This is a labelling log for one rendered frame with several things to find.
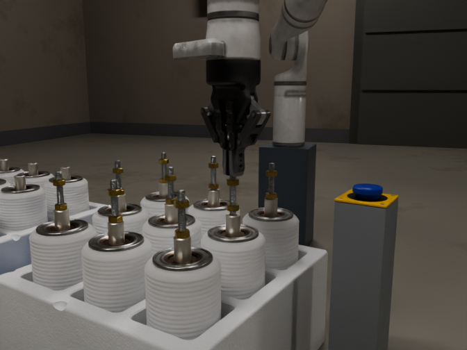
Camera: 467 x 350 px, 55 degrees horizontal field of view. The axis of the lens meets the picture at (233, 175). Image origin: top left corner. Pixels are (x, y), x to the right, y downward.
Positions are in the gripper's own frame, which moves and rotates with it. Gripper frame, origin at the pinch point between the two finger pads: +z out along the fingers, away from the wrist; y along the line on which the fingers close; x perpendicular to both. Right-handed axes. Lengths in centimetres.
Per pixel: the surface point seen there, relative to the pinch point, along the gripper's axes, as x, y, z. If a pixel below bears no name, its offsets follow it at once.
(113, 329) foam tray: 20.0, -1.5, 18.1
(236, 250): 2.7, -3.9, 11.5
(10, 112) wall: -56, 358, 9
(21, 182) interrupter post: 16, 50, 9
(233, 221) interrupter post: 0.7, -0.9, 8.5
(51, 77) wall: -100, 384, -21
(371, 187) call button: -12.1, -14.8, 2.9
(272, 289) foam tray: -1.8, -6.4, 17.9
